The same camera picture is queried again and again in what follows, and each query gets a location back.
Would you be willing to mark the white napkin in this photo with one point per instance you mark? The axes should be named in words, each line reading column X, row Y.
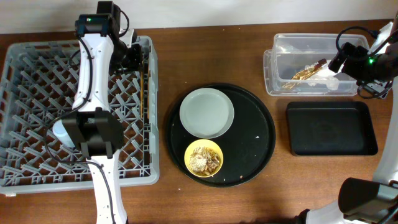
column 327, row 77

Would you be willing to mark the wooden chopstick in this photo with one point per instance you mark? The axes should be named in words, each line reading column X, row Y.
column 148, row 94
column 142, row 90

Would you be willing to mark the grey ceramic plate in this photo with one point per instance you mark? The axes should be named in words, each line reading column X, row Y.
column 206, row 113

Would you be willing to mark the black rectangular tray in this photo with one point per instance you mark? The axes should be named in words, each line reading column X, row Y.
column 331, row 128

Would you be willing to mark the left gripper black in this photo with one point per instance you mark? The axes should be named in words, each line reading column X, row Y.
column 134, row 55

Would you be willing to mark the clear plastic bin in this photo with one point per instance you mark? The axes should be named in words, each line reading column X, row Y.
column 290, row 54

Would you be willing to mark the yellow bowl with food scraps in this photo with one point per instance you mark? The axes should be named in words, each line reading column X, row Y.
column 203, row 158

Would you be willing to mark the blue cup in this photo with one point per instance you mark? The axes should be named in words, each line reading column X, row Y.
column 61, row 133

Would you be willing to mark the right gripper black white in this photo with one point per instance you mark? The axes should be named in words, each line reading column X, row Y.
column 336, row 62

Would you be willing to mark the gold foil wrapper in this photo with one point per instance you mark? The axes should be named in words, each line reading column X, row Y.
column 306, row 73

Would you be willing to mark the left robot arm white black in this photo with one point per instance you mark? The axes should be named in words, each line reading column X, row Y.
column 104, row 49

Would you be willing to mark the round black serving tray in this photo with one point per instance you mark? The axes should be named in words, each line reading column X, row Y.
column 247, row 145

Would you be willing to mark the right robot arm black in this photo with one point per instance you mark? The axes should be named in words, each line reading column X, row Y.
column 353, row 191

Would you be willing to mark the grey plastic dishwasher rack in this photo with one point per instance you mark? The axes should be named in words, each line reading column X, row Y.
column 38, row 84

